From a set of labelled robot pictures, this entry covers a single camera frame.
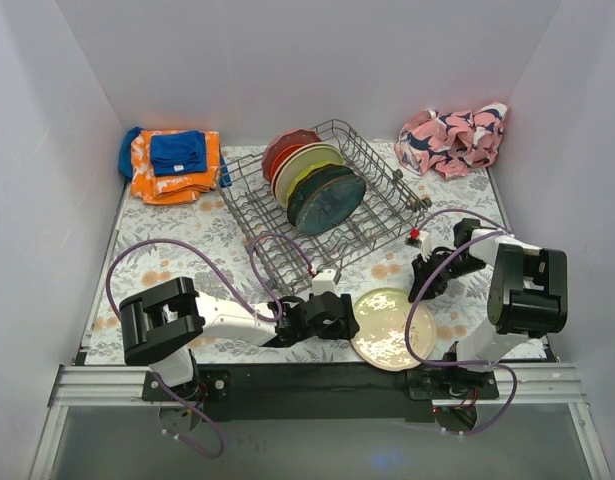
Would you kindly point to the green polka dot scalloped plate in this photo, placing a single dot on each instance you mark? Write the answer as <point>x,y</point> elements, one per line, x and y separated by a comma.
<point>313,179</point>

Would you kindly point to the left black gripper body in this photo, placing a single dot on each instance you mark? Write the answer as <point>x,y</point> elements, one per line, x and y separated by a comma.
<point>334,314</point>

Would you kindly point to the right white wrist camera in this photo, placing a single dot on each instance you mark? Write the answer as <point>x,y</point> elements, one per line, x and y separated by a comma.
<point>422,241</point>

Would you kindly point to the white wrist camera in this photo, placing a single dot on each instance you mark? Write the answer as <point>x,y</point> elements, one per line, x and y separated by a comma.
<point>325,281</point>
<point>422,241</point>

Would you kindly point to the blue folded towel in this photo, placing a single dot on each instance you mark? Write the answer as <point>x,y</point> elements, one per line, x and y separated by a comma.
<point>178,153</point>

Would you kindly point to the cream green plate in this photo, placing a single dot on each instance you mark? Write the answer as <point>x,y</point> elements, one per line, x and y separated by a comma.
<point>381,315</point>

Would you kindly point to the orange patterned cloth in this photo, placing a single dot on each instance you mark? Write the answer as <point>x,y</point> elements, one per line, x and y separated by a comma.
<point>176,189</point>

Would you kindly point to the pink and green branch plate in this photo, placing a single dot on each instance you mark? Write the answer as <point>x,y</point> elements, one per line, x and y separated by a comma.
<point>324,153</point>

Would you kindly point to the pink navy floral cloth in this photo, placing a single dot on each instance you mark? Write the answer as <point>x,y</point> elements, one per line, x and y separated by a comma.
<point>451,144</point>

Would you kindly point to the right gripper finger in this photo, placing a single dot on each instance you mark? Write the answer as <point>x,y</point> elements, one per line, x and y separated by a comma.
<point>435,289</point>
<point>421,269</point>

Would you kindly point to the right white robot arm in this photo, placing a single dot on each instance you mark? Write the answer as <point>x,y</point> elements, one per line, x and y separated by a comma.
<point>527,296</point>

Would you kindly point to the dark teal plate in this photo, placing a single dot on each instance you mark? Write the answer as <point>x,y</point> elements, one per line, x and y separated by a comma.
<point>331,206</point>
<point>298,203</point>

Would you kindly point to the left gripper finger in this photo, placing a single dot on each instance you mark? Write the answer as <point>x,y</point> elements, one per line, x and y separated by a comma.
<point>347,305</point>
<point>346,329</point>

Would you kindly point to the floral table mat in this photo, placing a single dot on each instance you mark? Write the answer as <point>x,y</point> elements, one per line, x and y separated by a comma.
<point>208,225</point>

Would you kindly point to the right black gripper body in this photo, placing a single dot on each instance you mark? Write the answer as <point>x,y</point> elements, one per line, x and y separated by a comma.
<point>428,270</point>

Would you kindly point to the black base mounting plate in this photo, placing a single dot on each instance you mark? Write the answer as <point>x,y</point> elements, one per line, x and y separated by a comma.
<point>301,391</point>

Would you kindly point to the aluminium frame rail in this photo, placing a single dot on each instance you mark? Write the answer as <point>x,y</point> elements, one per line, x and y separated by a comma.
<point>539,383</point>

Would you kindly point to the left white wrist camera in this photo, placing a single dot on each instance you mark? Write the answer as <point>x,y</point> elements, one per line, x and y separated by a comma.
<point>325,281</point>

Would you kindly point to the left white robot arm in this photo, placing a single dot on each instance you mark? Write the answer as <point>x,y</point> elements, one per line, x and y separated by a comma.
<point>157,325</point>

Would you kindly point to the orange plate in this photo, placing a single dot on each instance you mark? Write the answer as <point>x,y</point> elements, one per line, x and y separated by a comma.
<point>280,160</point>

